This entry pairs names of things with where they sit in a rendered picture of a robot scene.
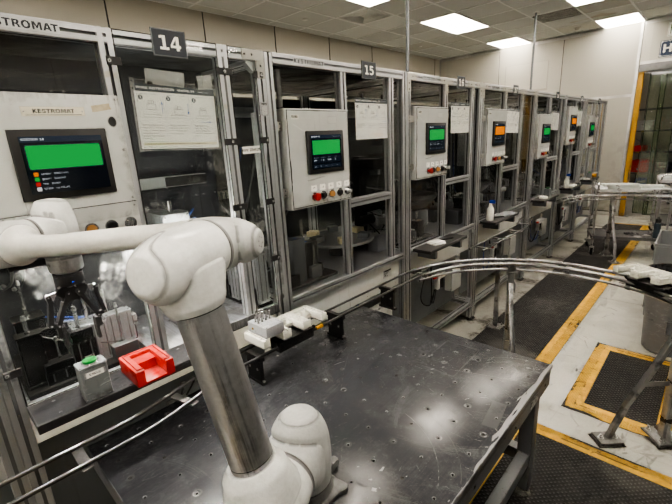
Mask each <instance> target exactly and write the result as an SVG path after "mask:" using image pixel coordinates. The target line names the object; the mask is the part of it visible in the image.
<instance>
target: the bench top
mask: <svg viewBox="0 0 672 504"><path fill-rule="evenodd" d="M343 328H344V336H346V339H344V340H341V339H339V338H336V337H334V336H331V335H329V334H327V332H328V330H329V327H328V324H327V325H325V326H323V327H322V328H320V329H318V330H315V331H314V336H312V337H310V338H308V339H307V340H305V341H303V342H301V343H299V344H297V345H295V346H293V347H291V348H289V349H287V350H286V351H284V352H282V353H279V352H277V351H274V352H272V353H270V354H268V355H266V356H264V358H265V361H263V367H264V376H265V381H267V384H266V385H264V386H262V385H260V384H259V383H257V382H256V381H254V380H252V379H251V378H249V380H250V383H251V386H252V389H253V392H254V395H255V398H256V401H257V404H258V407H259V410H260V413H261V416H262V419H263V422H264V425H265V428H266V431H267V434H268V437H269V438H270V436H271V435H272V426H273V424H274V422H275V420H276V418H277V417H278V415H279V414H280V413H281V412H282V411H283V410H284V409H286V408H287V407H289V406H291V405H294V404H307V405H310V406H312V407H313V408H314V409H316V410H318V411H319V413H320V414H321V415H322V417H323V419H324V420H325V422H326V425H327V427H328V430H329V436H330V443H331V457H332V456H336V457H337V458H338V460H339V464H338V466H337V467H336V469H335V470H334V471H333V473H332V475H333V476H335V477H336V478H338V479H340V480H342V481H345V482H346V483H347V484H348V491H347V493H345V494H343V495H341V496H340V497H339V498H337V499H336V500H335V501H334V502H333V503H332V504H460V502H461V501H462V499H463V498H464V496H465V495H466V494H467V492H468V491H469V489H470V488H471V486H472V485H473V484H474V482H475V481H476V479H477V478H478V476H479V475H480V474H481V472H482V471H483V469H484V468H485V466H486V465H487V464H488V462H489V461H490V459H491V458H492V456H493V455H494V454H495V452H496V451H497V449H498V448H499V446H500V445H501V444H502V442H503V441H504V439H505V438H506V436H507V435H508V434H509V432H510V431H511V429H512V428H513V426H514V425H515V424H516V422H517V421H518V419H519V418H520V416H521V415H522V413H523V412H524V411H525V409H526V408H527V406H528V405H529V403H530V402H531V401H532V399H533V398H534V396H535V395H536V393H537V392H538V391H539V389H540V388H541V386H542V385H543V383H544V382H545V381H546V379H547V378H548V376H549V375H550V373H551V369H552V368H553V365H551V364H548V363H545V362H541V361H538V360H535V359H532V358H529V357H525V356H522V355H519V354H516V353H512V352H509V351H506V350H503V349H499V348H496V347H493V346H489V345H486V344H483V343H480V342H477V341H473V340H470V339H467V338H464V337H460V336H457V335H454V334H451V333H448V332H444V331H441V330H438V329H434V328H431V327H428V326H425V325H422V324H418V323H415V322H412V321H409V320H405V319H402V318H399V317H396V316H392V315H389V314H386V313H383V312H380V311H376V310H373V309H370V308H367V307H363V306H362V307H360V308H358V309H356V310H354V311H352V312H350V313H348V314H346V315H345V319H344V320H343ZM426 330H429V331H428V332H426ZM422 353H424V354H425V355H421V354H422ZM476 359H480V361H477V360H476ZM395 374H398V376H394V375H395ZM196 400H198V401H199V402H198V403H197V404H195V405H194V406H193V407H192V406H189V405H188V406H187V407H186V408H184V409H183V410H181V411H180V412H179V413H177V414H176V415H174V416H173V417H172V418H170V419H169V420H167V421H166V422H164V423H163V424H161V425H160V426H158V427H157V428H155V429H153V430H152V431H150V432H149V433H147V434H145V435H144V436H142V437H140V438H138V439H137V440H135V441H133V442H131V443H129V444H128V445H126V446H124V447H122V448H120V449H118V450H117V451H115V452H113V453H111V454H109V455H107V456H105V457H104V458H102V459H100V460H98V461H96V462H95V464H96V465H97V467H98V468H99V470H100V471H101V473H102V474H103V476H104V478H105V479H106V481H107V482H108V484H109V485H110V487H111V488H112V490H113V491H114V493H115V494H116V496H117V498H118V499H119V501H120V502H121V504H223V486H222V480H223V476H224V473H225V471H226V469H227V467H228V462H227V459H226V457H225V454H224V451H223V448H222V446H221V443H220V440H219V438H218V435H217V432H216V429H215V427H214V424H213V421H212V418H211V416H210V413H209V410H208V408H207V405H206V402H205V399H204V397H203V395H202V396H200V397H199V398H198V399H196ZM183 404H184V403H181V402H178V401H176V402H174V403H172V404H170V405H168V406H166V407H164V408H162V409H160V410H158V411H156V412H154V413H152V414H151V415H149V416H147V417H145V418H143V419H141V420H139V421H137V422H135V423H133V424H131V425H129V426H127V427H125V428H123V429H121V430H119V431H117V432H115V433H113V434H111V435H109V436H108V437H106V438H104V439H102V440H100V441H98V442H96V443H94V444H92V445H90V446H88V447H87V450H88V452H89V454H90V455H91V458H94V457H95V456H97V455H99V454H101V453H103V452H105V451H107V450H109V449H110V448H112V447H114V446H116V445H118V444H120V443H122V442H124V441H125V440H127V439H129V438H131V437H133V436H135V435H136V434H138V433H140V432H142V431H143V430H145V429H147V428H148V427H150V426H152V425H153V424H155V423H156V422H158V421H160V420H161V419H163V418H164V417H166V416H167V415H169V414H170V413H172V412H173V411H174V410H176V409H177V408H179V407H180V406H181V405H183Z"/></svg>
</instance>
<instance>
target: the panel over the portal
mask: <svg viewBox="0 0 672 504"><path fill-rule="evenodd" d="M669 22H672V15H671V16H666V17H661V18H655V19H650V20H647V21H646V23H645V30H644V37H643V44H642V51H641V58H640V65H642V64H650V63H657V62H665V61H672V56H667V57H660V58H658V56H659V49H660V43H661V41H664V40H670V39H672V36H667V35H668V28H669Z"/></svg>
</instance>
